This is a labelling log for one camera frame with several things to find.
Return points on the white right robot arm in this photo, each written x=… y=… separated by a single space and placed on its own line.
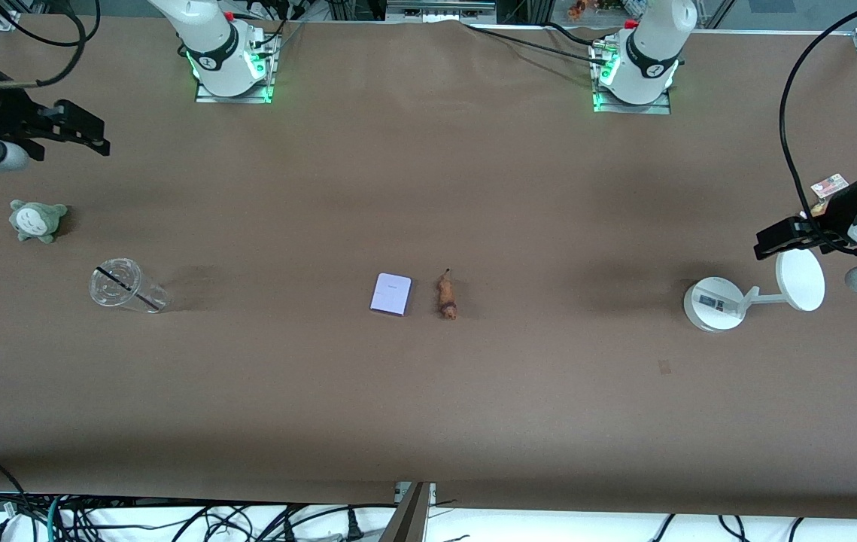
x=217 y=45

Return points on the white phone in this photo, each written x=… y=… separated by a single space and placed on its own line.
x=390 y=293

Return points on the aluminium frame post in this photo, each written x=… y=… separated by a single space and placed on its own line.
x=407 y=516

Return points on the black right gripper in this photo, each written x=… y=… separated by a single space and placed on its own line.
x=13 y=114

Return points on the grey totoro plush toy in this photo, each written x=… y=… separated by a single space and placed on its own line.
x=35 y=220

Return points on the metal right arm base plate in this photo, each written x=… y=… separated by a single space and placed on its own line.
x=236 y=98

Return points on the clear plastic cup with straw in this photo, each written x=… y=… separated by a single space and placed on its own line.
x=123 y=286

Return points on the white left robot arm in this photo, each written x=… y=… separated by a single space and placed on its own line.
x=650 y=53

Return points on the brown lion figurine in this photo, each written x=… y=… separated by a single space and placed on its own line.
x=446 y=297

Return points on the white round desk lamp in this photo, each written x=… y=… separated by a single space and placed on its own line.
x=721 y=305

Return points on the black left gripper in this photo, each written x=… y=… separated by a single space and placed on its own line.
x=837 y=214

